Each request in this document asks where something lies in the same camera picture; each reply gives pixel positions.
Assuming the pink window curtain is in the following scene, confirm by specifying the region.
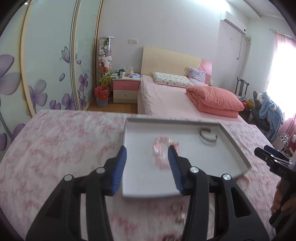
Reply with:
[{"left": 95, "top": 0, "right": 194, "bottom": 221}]
[{"left": 266, "top": 31, "right": 295, "bottom": 139}]

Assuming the wall switch plate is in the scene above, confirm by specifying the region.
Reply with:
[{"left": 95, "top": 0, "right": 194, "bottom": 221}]
[{"left": 128, "top": 39, "right": 138, "bottom": 44}]

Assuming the sliding glass floral wardrobe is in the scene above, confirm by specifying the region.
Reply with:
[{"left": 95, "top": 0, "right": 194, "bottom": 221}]
[{"left": 1, "top": 0, "right": 102, "bottom": 155}]

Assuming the folded salmon duvet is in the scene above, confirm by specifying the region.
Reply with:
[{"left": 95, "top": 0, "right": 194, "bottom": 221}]
[{"left": 186, "top": 86, "right": 245, "bottom": 118}]

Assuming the silver cuff bangle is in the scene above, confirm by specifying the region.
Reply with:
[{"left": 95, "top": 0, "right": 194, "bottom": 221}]
[{"left": 199, "top": 128, "right": 218, "bottom": 145}]

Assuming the pink bed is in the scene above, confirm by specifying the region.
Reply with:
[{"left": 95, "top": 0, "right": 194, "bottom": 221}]
[{"left": 137, "top": 75, "right": 246, "bottom": 124}]

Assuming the lilac patterned pillow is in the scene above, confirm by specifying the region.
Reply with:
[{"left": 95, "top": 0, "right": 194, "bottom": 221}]
[{"left": 188, "top": 67, "right": 207, "bottom": 86}]

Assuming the pink chunky bead bracelet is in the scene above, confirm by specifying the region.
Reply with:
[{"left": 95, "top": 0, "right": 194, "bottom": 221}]
[{"left": 152, "top": 136, "right": 180, "bottom": 170}]

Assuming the dark wooden chair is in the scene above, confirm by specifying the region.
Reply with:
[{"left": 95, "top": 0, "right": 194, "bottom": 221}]
[{"left": 235, "top": 77, "right": 249, "bottom": 96}]

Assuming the red lined waste basket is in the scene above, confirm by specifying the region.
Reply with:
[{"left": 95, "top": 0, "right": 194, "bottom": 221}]
[{"left": 94, "top": 86, "right": 110, "bottom": 106}]

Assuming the person right hand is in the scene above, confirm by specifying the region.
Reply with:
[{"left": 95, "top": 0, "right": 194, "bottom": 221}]
[{"left": 270, "top": 181, "right": 296, "bottom": 214}]

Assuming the grey shallow cardboard tray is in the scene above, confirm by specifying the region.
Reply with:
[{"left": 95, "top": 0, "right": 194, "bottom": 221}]
[{"left": 121, "top": 117, "right": 253, "bottom": 198}]

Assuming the white mug on nightstand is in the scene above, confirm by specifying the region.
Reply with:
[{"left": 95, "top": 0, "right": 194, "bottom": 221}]
[{"left": 119, "top": 70, "right": 126, "bottom": 78}]

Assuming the beige pink headboard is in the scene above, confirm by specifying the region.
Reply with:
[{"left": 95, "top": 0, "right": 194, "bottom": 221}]
[{"left": 140, "top": 46, "right": 212, "bottom": 84}]

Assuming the pink beige nightstand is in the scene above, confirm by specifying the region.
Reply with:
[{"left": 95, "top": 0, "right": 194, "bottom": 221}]
[{"left": 112, "top": 77, "right": 140, "bottom": 104}]

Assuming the plush toy display tube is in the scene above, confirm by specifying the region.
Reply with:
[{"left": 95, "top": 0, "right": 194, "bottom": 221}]
[{"left": 98, "top": 36, "right": 113, "bottom": 86}]

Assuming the blue plush robe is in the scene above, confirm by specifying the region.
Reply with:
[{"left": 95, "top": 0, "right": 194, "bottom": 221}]
[{"left": 259, "top": 92, "right": 283, "bottom": 143}]

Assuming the white wall air conditioner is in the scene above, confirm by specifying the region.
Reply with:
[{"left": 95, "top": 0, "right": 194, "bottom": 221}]
[{"left": 220, "top": 11, "right": 247, "bottom": 36}]

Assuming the floral white pillow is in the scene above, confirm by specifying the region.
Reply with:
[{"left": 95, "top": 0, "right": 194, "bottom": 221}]
[{"left": 152, "top": 72, "right": 193, "bottom": 88}]

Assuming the floral pink table cloth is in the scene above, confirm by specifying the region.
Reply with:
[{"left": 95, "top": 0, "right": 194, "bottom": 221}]
[{"left": 1, "top": 110, "right": 279, "bottom": 240}]

